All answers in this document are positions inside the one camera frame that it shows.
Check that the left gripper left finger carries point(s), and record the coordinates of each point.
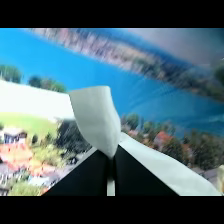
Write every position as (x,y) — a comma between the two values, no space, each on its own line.
(85,176)

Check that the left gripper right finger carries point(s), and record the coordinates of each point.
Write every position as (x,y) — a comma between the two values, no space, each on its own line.
(140,176)

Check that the white T-shirt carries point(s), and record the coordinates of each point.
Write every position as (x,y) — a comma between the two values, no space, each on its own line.
(96,116)

